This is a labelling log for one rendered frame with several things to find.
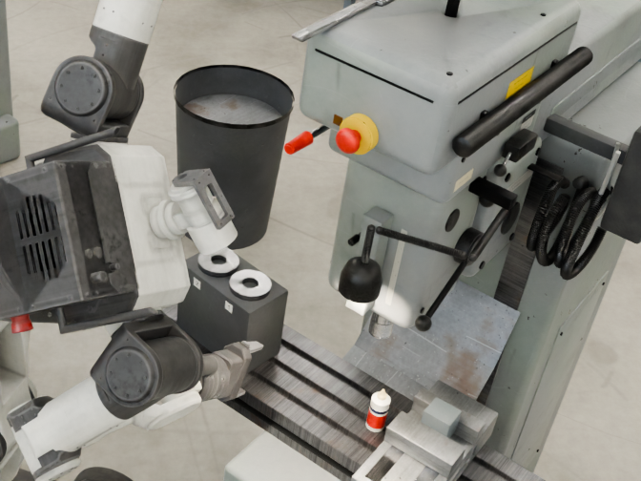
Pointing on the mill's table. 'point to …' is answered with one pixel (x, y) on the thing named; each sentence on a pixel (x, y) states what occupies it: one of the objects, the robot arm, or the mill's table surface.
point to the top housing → (431, 69)
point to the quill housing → (357, 198)
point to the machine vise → (405, 464)
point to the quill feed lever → (452, 275)
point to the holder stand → (232, 304)
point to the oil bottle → (378, 411)
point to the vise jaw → (424, 444)
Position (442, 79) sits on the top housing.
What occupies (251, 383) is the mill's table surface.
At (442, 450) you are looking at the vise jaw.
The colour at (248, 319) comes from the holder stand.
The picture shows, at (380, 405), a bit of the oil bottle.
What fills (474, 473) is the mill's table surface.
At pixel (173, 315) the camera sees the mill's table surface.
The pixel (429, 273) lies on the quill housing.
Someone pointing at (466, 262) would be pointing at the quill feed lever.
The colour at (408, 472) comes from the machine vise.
